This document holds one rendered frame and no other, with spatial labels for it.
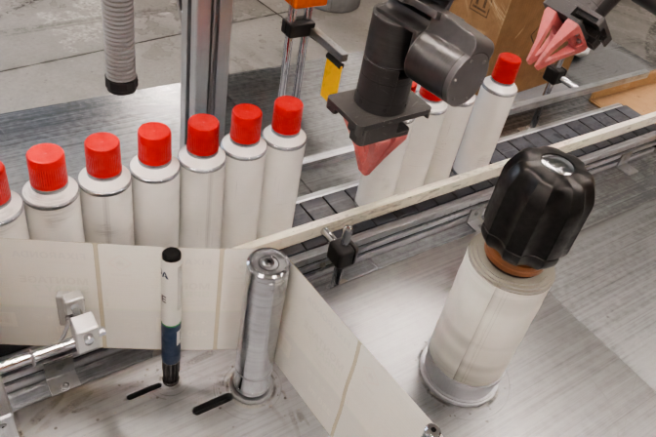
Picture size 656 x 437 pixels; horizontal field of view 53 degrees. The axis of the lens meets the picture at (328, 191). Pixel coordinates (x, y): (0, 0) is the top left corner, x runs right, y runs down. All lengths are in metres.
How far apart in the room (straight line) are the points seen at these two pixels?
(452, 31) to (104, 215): 0.38
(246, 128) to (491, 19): 0.65
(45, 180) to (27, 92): 2.16
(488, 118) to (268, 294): 0.51
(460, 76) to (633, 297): 0.54
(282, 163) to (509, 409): 0.37
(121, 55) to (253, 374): 0.35
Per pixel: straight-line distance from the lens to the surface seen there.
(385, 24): 0.66
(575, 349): 0.87
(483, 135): 0.99
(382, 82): 0.68
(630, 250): 1.14
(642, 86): 1.67
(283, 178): 0.77
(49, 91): 2.80
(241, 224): 0.79
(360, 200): 0.92
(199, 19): 0.78
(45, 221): 0.68
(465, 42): 0.62
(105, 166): 0.66
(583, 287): 1.03
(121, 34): 0.71
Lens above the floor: 1.48
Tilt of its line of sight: 39 degrees down
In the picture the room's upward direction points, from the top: 11 degrees clockwise
